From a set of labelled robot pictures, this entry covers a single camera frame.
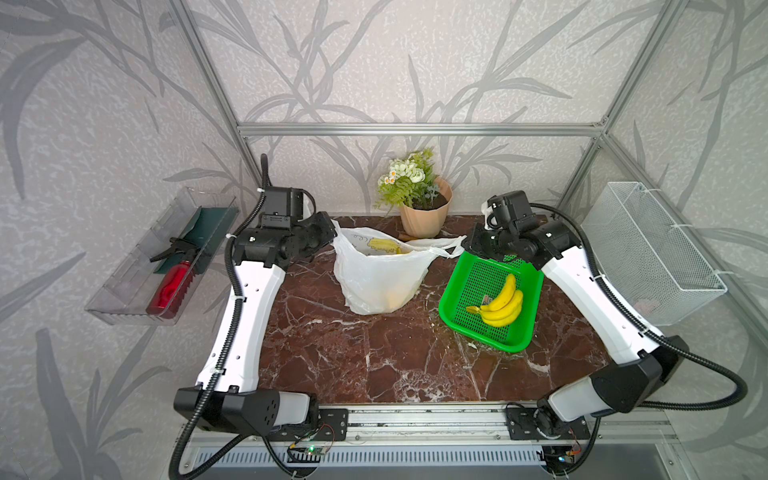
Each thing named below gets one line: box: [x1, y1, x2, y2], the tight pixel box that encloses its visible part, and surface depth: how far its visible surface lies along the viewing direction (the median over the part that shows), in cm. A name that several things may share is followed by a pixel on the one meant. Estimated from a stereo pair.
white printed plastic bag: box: [330, 219, 467, 315], surface depth 80 cm
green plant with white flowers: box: [375, 148, 440, 209], surface depth 93 cm
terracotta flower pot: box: [400, 177, 453, 239], surface depth 107 cm
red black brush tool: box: [146, 242, 210, 319], surface depth 61 cm
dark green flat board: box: [154, 207, 239, 274], surface depth 72 cm
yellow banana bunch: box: [466, 273, 523, 327], surface depth 89 cm
